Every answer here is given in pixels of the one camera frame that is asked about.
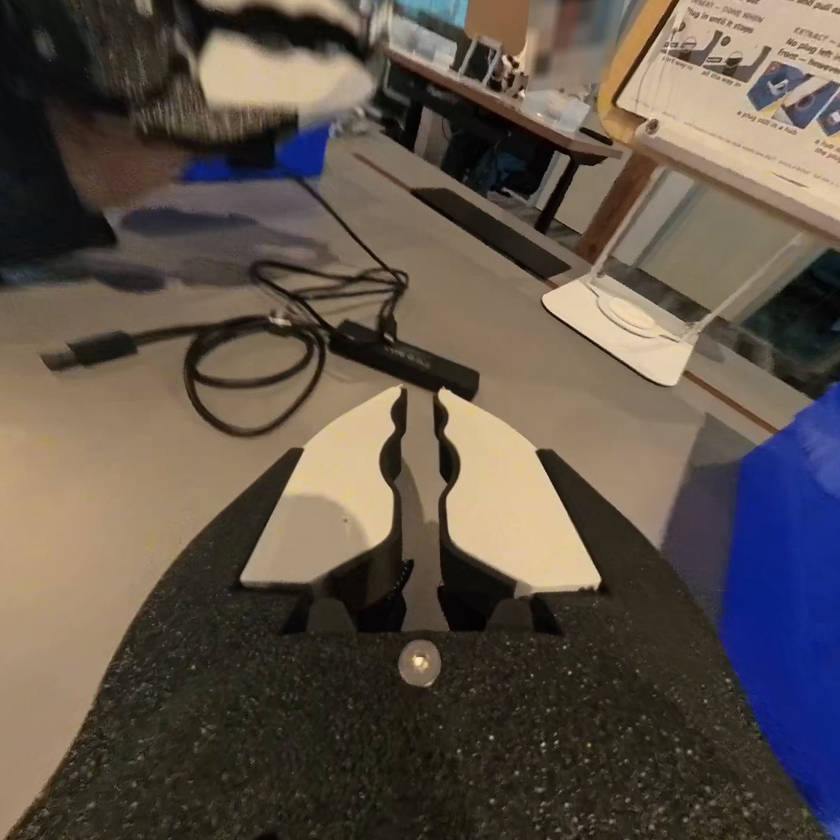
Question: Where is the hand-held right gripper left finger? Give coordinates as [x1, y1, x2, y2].
[239, 387, 408, 608]

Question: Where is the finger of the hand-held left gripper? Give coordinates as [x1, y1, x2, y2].
[197, 31, 379, 116]

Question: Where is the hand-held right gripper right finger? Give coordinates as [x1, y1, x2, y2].
[434, 388, 601, 608]

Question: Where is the black usb hub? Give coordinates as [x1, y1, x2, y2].
[327, 319, 481, 401]

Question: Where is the thin black usb cable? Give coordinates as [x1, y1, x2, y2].
[251, 172, 411, 343]

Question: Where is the thick black hub cable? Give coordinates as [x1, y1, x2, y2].
[39, 314, 342, 438]

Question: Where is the person's left forearm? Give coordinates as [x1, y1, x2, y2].
[0, 98, 198, 286]

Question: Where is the blue box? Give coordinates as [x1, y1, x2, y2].
[182, 123, 330, 186]
[718, 386, 840, 840]

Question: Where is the white base document stand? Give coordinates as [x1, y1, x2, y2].
[541, 0, 840, 388]

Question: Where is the brown cardboard box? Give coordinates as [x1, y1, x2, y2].
[467, 0, 531, 48]

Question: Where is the wooden desk with black legs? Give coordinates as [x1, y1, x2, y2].
[384, 46, 624, 235]

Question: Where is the clear plastic container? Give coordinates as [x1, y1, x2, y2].
[525, 88, 589, 132]

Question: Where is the printed instruction sheet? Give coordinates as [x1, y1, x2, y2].
[616, 0, 840, 190]

